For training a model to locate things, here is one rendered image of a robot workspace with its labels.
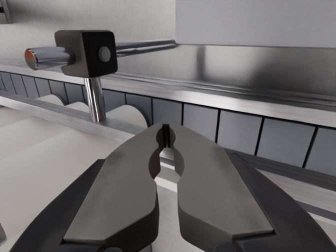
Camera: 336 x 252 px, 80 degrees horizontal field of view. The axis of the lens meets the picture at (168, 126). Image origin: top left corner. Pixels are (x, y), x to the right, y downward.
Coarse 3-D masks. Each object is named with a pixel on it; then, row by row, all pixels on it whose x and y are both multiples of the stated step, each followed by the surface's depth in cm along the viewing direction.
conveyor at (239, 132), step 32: (32, 96) 35; (64, 96) 31; (128, 96) 24; (192, 128) 21; (224, 128) 19; (256, 128) 18; (288, 128) 17; (320, 128) 15; (160, 160) 25; (288, 160) 18; (320, 160) 16
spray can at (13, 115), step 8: (48, 96) 30; (56, 96) 31; (64, 104) 31; (0, 112) 25; (8, 112) 25; (16, 112) 26; (24, 112) 26; (0, 120) 24; (8, 120) 25; (16, 120) 25
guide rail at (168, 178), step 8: (160, 168) 23; (168, 168) 23; (160, 176) 22; (168, 176) 22; (176, 176) 22; (160, 184) 22; (168, 184) 21; (176, 184) 21; (320, 224) 16; (328, 224) 16; (328, 232) 16
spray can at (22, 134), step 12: (84, 108) 27; (24, 120) 22; (36, 120) 23; (48, 120) 23; (0, 132) 20; (12, 132) 20; (24, 132) 21; (36, 132) 22; (48, 132) 23; (0, 144) 19; (12, 144) 20; (24, 144) 21; (0, 156) 19
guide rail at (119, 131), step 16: (0, 96) 23; (16, 96) 22; (32, 112) 20; (48, 112) 19; (64, 112) 18; (80, 112) 18; (80, 128) 17; (96, 128) 16; (112, 128) 15; (128, 128) 15; (144, 128) 15; (256, 160) 11; (272, 160) 11; (272, 176) 10; (288, 176) 10; (304, 176) 10; (320, 176) 10; (288, 192) 10; (304, 192) 10; (320, 192) 9
